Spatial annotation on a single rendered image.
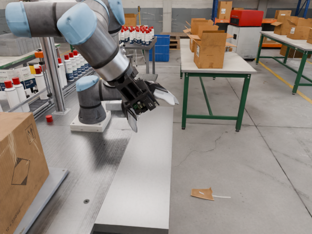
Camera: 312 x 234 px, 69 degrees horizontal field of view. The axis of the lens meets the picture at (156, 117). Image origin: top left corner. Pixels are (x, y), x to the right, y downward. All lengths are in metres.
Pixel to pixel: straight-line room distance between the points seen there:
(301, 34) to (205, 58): 2.98
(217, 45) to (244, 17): 3.82
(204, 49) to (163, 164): 1.77
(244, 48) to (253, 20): 0.68
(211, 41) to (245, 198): 1.55
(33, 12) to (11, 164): 0.42
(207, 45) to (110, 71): 2.11
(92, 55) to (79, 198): 0.56
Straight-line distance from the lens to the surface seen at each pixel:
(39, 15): 0.59
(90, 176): 0.97
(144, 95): 0.53
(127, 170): 0.97
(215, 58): 2.61
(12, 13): 0.62
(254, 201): 2.12
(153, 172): 0.95
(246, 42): 6.47
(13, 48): 3.54
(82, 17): 0.47
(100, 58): 0.49
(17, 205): 0.84
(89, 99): 1.20
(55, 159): 1.11
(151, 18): 8.86
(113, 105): 1.45
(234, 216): 1.96
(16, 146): 0.80
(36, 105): 1.58
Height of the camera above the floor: 1.46
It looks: 27 degrees down
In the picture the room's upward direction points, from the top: straight up
